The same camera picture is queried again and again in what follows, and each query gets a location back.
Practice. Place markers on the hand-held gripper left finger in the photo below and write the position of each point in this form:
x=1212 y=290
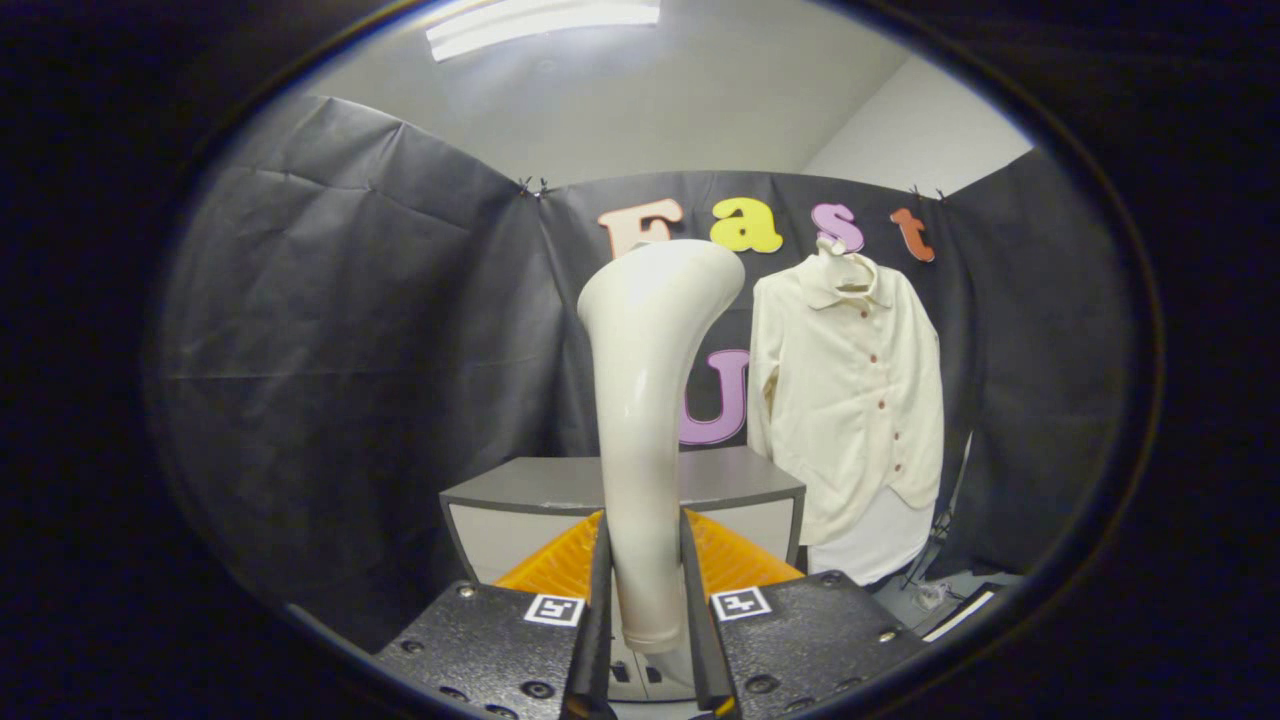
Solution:
x=596 y=630

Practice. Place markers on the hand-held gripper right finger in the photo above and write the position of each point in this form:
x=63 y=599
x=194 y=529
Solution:
x=700 y=640

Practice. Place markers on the white garment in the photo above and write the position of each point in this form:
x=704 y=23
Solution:
x=870 y=545

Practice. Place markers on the cream button shirt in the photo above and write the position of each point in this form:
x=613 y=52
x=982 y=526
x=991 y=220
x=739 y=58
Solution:
x=840 y=400

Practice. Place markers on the white clothes hanger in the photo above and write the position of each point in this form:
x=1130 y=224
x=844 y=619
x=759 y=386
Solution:
x=850 y=272

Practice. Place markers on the grey cabinet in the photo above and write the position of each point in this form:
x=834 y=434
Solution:
x=540 y=480

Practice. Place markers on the black backdrop cloth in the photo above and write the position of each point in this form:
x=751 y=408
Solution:
x=350 y=350

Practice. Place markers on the ceiling light panel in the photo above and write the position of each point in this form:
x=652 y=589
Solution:
x=540 y=25

